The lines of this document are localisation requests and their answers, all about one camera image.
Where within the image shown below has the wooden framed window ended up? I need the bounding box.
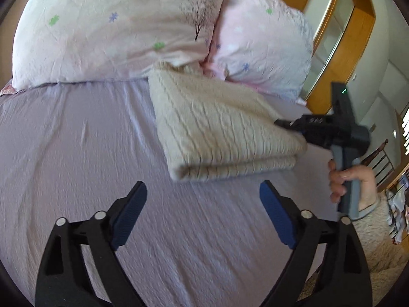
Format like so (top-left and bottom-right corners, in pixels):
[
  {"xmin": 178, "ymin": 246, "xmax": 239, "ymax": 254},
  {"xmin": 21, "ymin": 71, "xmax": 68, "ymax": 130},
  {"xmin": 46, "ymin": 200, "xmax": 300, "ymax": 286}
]
[{"xmin": 283, "ymin": 0, "xmax": 376, "ymax": 114}]

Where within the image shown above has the pink floral pillow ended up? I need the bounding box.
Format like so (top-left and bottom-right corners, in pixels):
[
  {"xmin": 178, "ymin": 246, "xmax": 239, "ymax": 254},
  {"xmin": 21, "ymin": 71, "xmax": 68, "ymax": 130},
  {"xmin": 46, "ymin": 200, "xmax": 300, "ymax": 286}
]
[{"xmin": 203, "ymin": 0, "xmax": 313, "ymax": 102}]

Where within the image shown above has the person's right hand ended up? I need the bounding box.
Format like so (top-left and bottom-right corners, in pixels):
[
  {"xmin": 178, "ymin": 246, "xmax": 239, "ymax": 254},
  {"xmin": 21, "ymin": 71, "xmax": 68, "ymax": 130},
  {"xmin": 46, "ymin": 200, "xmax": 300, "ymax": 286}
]
[{"xmin": 328, "ymin": 159, "xmax": 378, "ymax": 211}]

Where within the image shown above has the beige fuzzy sleeve forearm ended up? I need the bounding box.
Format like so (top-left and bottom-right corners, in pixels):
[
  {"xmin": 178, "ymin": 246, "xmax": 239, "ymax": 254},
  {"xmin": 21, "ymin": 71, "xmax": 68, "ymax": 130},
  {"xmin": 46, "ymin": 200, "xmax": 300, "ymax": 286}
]
[{"xmin": 298, "ymin": 194, "xmax": 409, "ymax": 307}]

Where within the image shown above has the beige floral pillow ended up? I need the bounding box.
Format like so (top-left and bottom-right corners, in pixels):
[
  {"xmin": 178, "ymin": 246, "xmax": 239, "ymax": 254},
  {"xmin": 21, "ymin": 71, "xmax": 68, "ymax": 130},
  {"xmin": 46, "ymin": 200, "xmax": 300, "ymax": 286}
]
[{"xmin": 11, "ymin": 0, "xmax": 223, "ymax": 92}]

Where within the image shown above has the beige cable knit sweater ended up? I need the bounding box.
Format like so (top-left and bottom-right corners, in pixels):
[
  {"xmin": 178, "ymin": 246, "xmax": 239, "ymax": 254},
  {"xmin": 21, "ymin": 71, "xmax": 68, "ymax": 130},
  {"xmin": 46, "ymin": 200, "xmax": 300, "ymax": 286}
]
[{"xmin": 148, "ymin": 62, "xmax": 307, "ymax": 182}]

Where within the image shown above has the lavender bed sheet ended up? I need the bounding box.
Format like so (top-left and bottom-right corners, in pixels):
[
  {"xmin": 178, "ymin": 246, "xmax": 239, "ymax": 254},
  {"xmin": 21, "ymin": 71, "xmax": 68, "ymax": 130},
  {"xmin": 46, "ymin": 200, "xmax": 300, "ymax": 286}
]
[{"xmin": 1, "ymin": 80, "xmax": 337, "ymax": 306}]

